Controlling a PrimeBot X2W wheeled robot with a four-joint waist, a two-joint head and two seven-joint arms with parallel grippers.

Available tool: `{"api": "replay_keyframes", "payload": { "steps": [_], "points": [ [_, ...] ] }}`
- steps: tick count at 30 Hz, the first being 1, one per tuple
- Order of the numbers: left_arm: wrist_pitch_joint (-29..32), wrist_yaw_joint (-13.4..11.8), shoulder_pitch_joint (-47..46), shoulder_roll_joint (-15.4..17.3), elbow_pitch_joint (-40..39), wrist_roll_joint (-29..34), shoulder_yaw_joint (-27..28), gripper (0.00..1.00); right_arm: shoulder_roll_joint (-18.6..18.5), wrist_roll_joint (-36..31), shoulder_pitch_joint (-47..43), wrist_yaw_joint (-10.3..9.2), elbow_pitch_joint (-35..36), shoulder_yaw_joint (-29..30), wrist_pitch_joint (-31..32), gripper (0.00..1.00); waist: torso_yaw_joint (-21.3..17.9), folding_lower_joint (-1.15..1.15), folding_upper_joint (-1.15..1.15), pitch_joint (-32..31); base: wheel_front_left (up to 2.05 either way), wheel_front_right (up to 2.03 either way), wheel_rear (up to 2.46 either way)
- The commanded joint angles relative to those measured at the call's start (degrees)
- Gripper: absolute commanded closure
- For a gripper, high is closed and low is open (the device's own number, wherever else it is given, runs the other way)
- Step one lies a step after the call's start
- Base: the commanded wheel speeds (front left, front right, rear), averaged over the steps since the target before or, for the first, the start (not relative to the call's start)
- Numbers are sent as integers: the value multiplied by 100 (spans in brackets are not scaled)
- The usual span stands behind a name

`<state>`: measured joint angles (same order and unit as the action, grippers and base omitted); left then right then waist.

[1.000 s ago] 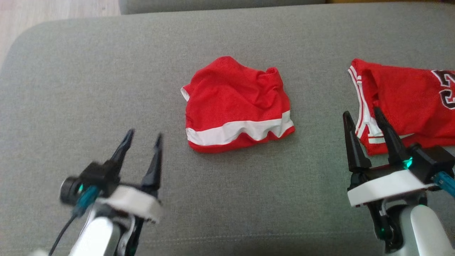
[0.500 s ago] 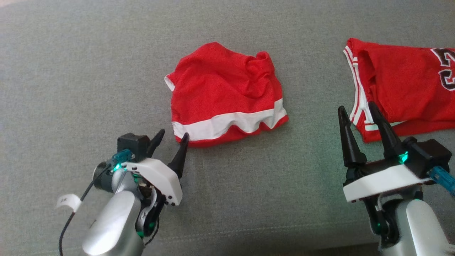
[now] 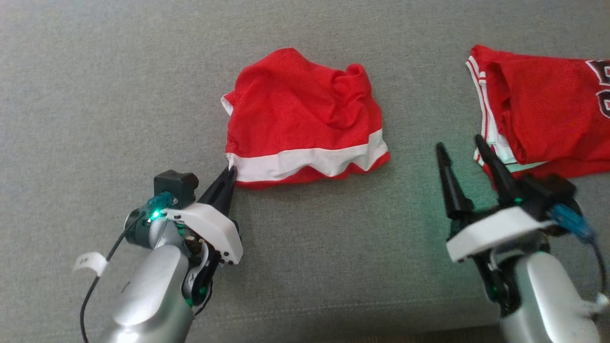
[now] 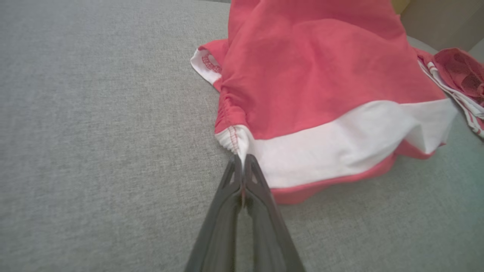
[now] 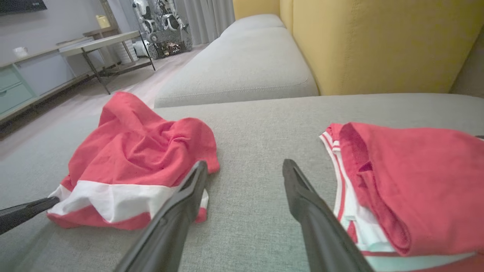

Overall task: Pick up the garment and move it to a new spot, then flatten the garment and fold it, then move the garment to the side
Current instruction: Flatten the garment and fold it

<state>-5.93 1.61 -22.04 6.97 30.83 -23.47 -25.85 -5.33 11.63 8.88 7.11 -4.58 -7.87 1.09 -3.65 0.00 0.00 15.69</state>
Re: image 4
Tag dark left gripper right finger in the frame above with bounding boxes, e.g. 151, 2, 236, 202
245, 154, 306, 272

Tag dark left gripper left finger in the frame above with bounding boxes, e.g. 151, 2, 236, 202
185, 157, 243, 272

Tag red white shorts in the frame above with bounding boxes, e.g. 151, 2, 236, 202
190, 0, 460, 204

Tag grey sofa seat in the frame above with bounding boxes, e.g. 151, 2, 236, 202
0, 0, 484, 272

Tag red mesh jersey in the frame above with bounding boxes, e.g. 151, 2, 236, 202
416, 47, 484, 138

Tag yellow cushion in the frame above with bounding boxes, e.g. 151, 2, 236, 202
391, 0, 411, 15

